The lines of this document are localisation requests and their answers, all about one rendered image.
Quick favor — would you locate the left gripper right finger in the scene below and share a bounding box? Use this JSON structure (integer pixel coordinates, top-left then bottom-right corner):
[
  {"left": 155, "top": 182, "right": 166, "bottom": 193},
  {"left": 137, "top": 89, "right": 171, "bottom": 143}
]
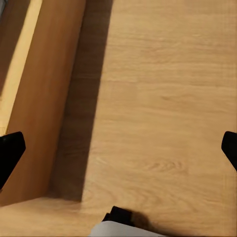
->
[{"left": 221, "top": 131, "right": 237, "bottom": 171}]

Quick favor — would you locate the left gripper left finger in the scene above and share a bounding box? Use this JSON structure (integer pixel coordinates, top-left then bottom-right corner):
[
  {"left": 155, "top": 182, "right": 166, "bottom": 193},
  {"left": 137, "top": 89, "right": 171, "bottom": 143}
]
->
[{"left": 0, "top": 131, "right": 26, "bottom": 190}]

